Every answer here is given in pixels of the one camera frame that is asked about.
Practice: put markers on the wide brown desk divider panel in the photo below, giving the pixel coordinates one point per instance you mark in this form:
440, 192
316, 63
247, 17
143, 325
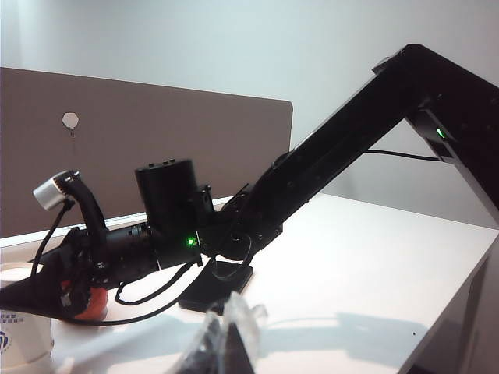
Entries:
175, 132

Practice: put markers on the white paper cup blue band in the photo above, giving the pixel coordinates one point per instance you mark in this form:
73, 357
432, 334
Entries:
27, 343

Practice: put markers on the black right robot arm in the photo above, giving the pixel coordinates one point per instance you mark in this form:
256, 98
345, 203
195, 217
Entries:
331, 156

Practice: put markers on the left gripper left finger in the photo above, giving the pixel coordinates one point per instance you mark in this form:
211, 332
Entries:
202, 350

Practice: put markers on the black smartphone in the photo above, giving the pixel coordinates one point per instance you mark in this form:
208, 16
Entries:
230, 278

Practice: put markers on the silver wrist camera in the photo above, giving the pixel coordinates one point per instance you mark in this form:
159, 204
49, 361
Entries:
50, 191

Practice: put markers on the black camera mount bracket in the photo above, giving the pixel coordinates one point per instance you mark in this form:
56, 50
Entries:
91, 218

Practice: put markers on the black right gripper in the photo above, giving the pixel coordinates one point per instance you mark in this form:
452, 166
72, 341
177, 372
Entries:
124, 257

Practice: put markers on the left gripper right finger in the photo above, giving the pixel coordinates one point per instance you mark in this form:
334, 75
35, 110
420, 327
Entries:
243, 335

